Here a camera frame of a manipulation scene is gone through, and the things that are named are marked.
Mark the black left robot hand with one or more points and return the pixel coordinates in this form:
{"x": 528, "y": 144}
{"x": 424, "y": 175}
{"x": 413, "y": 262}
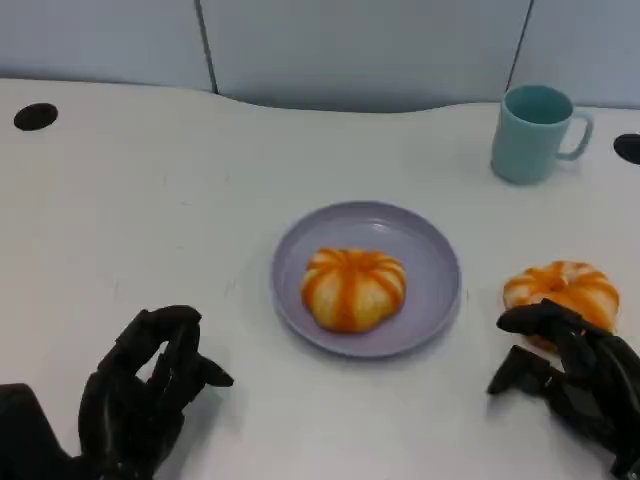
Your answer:
{"x": 125, "y": 415}

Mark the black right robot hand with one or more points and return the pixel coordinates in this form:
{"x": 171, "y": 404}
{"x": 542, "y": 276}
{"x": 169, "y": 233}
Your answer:
{"x": 600, "y": 390}

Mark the orange white striped bread roll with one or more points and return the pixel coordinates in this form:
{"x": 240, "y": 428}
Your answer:
{"x": 352, "y": 290}
{"x": 560, "y": 282}

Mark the lilac round plate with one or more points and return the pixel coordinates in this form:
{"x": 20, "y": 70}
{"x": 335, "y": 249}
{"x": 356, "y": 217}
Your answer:
{"x": 430, "y": 280}

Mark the pale green mug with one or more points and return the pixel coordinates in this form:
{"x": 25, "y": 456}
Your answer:
{"x": 525, "y": 150}

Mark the grey partition panel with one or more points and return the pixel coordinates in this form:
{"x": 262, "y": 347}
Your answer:
{"x": 585, "y": 40}
{"x": 100, "y": 40}
{"x": 360, "y": 50}

